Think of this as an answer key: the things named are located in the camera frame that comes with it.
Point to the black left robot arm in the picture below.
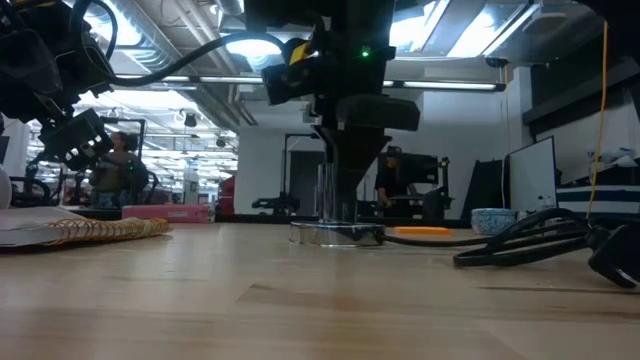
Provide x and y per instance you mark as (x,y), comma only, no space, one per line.
(30,60)

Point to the blue tape roll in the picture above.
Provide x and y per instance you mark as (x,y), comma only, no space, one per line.
(492,222)

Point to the pink folder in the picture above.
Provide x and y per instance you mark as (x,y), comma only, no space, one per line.
(167,213)

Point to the person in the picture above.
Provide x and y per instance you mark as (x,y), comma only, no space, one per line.
(390,180)
(117,170)

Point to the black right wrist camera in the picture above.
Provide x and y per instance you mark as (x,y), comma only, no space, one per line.
(290,85)

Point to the white plastic bag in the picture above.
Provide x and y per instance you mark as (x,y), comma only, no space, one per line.
(617,157)

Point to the navy white striped box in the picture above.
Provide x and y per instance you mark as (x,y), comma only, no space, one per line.
(600,197)

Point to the brown spiral notebook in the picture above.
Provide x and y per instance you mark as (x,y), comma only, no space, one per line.
(60,227)

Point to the orange sticky note pad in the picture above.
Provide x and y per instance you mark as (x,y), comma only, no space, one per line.
(422,231)

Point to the red cabinet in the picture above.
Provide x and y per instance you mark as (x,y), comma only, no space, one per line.
(227,197)

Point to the white whiteboard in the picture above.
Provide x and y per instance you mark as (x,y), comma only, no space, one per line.
(532,175)

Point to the black gantry frame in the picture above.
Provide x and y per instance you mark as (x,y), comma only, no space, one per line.
(300,134)

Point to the black robot station equipment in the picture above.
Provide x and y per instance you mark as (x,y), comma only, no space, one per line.
(425,167)

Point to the black leaning panel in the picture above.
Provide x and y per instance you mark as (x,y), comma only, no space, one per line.
(482,190)

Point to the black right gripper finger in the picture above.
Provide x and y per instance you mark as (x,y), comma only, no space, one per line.
(350,155)

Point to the chrome lamp base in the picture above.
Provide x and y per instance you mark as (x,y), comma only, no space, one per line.
(335,235)

